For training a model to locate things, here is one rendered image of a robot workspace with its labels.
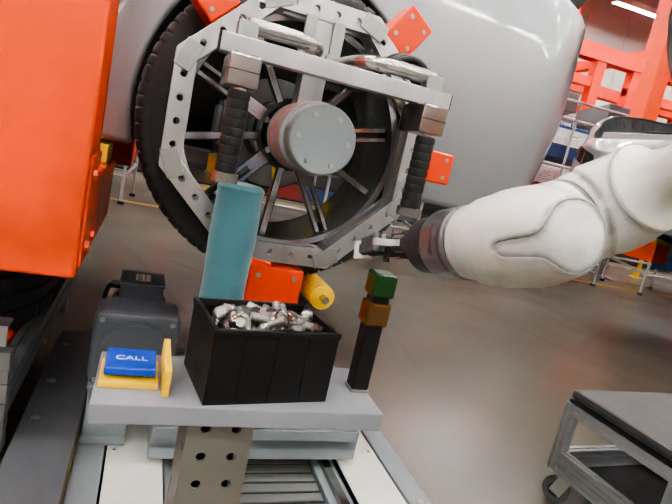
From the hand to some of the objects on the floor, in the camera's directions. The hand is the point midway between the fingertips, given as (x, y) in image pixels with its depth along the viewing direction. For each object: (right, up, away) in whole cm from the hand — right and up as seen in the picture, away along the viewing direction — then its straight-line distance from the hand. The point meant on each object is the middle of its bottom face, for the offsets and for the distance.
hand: (367, 249), depth 87 cm
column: (-32, -64, +5) cm, 72 cm away
